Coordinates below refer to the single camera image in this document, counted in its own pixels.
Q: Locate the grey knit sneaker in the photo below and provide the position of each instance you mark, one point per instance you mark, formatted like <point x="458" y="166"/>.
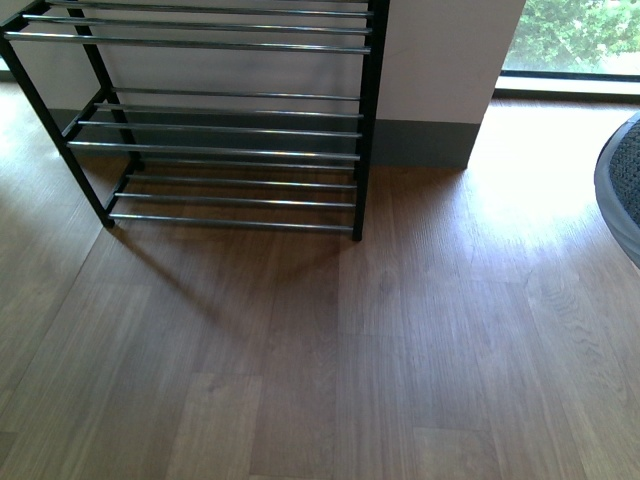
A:
<point x="616" y="183"/>

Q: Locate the black metal shoe rack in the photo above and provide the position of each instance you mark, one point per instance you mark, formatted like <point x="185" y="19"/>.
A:
<point x="232" y="114"/>

